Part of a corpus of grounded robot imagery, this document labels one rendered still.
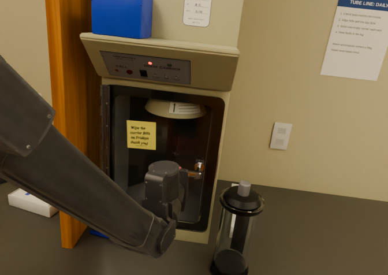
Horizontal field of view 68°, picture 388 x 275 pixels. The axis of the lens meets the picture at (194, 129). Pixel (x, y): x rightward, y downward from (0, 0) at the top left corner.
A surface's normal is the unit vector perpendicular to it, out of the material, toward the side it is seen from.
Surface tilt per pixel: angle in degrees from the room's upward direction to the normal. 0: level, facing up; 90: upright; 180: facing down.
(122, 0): 90
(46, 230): 0
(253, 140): 90
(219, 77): 135
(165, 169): 6
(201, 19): 90
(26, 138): 84
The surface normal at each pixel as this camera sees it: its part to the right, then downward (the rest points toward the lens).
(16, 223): 0.11, -0.93
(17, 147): 0.93, 0.12
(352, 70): -0.08, 0.33
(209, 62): -0.13, 0.90
